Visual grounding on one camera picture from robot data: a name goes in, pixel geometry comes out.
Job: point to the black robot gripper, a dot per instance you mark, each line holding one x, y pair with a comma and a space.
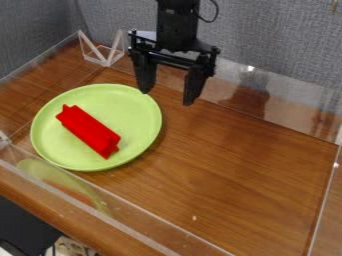
173, 45

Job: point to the green round plate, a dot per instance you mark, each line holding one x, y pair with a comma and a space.
121, 110

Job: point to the red plastic block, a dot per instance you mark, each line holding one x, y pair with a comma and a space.
90, 130

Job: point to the white power strip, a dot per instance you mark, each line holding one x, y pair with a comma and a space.
69, 247

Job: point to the clear acrylic enclosure wall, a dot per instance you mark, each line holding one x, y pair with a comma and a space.
240, 179

